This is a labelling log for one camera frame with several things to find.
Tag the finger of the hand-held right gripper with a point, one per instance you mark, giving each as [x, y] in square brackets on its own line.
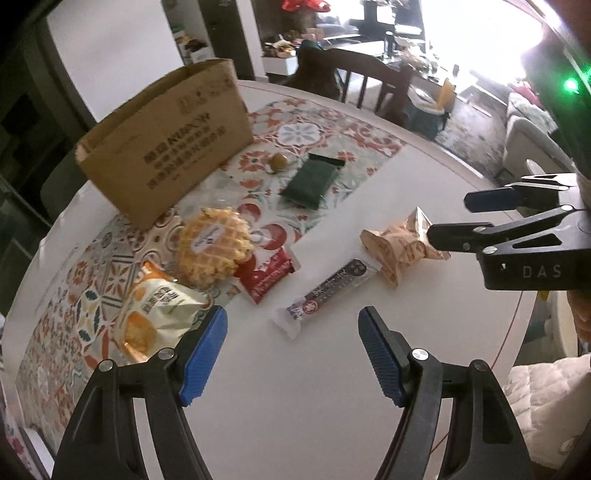
[457, 237]
[489, 199]

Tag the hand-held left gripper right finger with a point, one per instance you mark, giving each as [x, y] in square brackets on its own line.
[378, 355]

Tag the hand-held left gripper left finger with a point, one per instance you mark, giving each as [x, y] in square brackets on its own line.
[203, 355]

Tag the brown paper snack bag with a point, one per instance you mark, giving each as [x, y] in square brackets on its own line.
[397, 249]

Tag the yellow cake snack bag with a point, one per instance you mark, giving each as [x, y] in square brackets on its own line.
[152, 309]

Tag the brown cardboard box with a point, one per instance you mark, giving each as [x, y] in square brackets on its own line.
[161, 147]

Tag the person's right hand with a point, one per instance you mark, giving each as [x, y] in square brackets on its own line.
[582, 314]

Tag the grey sofa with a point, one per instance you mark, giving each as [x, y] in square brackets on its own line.
[531, 138]

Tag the black and white snack bar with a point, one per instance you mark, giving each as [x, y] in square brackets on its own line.
[323, 295]

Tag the red snack packet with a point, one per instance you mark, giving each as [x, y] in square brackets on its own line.
[265, 277]

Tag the teal basket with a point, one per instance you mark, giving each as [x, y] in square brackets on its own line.
[427, 115]

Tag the round waffle packet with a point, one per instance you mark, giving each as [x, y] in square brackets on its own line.
[212, 249]

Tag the white quilted cushion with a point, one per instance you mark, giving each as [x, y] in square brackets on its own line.
[549, 406]

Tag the dark green snack packet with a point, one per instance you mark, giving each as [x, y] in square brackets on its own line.
[309, 182]

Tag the dark wooden chair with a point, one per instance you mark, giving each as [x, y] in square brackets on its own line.
[369, 69]

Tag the patterned table mat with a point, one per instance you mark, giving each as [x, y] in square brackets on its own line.
[295, 134]

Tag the dark green cloth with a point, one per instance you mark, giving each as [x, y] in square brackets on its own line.
[316, 69]

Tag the grey upholstered chair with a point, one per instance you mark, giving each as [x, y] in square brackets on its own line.
[60, 189]

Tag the white low cabinet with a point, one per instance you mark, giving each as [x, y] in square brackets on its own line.
[279, 62]

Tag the red balloon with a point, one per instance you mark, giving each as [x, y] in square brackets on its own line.
[304, 4]

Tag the white shelf unit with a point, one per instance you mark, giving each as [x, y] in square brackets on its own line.
[189, 44]

